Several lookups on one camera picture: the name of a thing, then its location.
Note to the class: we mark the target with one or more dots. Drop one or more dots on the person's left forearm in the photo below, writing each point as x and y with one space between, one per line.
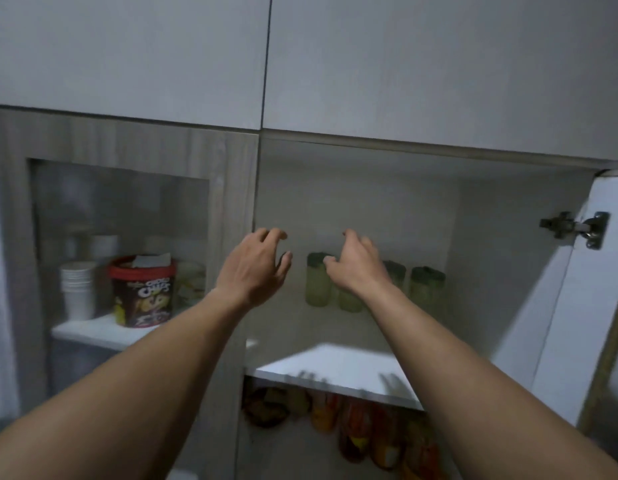
128 384

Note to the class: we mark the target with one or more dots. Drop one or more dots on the dark snack packet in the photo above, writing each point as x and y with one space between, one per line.
265 407

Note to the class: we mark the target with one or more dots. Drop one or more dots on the open white cabinet door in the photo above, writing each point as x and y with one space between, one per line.
579 319

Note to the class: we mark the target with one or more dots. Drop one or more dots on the wide white upper cabinet door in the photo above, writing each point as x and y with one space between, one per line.
439 64

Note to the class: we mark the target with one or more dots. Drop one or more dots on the narrow white upper cabinet door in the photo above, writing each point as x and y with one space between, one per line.
128 49

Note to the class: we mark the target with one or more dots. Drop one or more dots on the clear plastic container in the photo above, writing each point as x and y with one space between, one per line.
190 287

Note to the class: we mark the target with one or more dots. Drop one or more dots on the metal cabinet hinge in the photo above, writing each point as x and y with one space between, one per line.
579 228

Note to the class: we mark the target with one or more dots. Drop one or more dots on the orange snack packet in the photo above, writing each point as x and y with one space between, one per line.
420 452
325 412
355 429
387 439

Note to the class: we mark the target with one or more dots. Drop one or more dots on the white cabinet shelf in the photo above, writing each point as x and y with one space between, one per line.
339 369

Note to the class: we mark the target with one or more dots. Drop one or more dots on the person's right hand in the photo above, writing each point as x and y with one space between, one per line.
361 269

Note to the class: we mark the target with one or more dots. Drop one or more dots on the stack of white paper cups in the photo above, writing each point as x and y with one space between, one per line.
78 289

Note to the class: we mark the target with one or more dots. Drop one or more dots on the person's left thumb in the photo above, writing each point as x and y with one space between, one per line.
284 265

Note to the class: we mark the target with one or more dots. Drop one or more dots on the brown cereal tub red lid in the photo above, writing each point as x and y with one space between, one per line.
143 299

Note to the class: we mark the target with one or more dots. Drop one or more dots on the wood framed glass cabinet door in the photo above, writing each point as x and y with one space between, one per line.
229 189

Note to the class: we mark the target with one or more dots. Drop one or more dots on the green lidded glass jar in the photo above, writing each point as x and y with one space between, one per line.
350 300
396 274
426 289
318 282

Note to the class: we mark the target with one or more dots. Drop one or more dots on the person's left hand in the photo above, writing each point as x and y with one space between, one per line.
246 274

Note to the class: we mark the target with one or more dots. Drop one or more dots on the person's right thumb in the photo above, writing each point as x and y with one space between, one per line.
331 263

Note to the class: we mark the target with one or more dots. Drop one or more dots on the person's right forearm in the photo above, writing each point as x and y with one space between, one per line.
469 394

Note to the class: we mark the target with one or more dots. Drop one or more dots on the white paper slip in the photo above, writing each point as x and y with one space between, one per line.
152 260

